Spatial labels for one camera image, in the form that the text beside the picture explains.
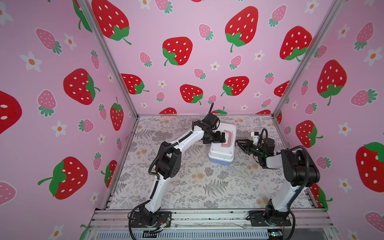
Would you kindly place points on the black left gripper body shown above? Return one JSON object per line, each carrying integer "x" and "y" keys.
{"x": 214, "y": 137}

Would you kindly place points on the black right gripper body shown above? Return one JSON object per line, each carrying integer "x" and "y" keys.
{"x": 254, "y": 150}

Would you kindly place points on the white lid blue tool box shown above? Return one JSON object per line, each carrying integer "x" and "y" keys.
{"x": 223, "y": 153}

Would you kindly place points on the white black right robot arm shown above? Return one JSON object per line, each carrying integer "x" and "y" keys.
{"x": 300, "y": 173}

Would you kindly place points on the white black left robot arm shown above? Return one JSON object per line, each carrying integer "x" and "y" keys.
{"x": 167, "y": 164}

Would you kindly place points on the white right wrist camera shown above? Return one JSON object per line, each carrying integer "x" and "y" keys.
{"x": 256, "y": 137}

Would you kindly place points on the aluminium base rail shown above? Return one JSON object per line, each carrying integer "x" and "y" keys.
{"x": 219, "y": 224}

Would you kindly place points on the aluminium corner frame post right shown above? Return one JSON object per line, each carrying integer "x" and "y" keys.
{"x": 321, "y": 33}

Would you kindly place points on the aluminium corner frame post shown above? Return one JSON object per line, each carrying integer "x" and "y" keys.
{"x": 90, "y": 17}
{"x": 321, "y": 33}

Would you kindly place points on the aluminium corner frame post left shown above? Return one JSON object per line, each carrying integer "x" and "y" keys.
{"x": 90, "y": 17}

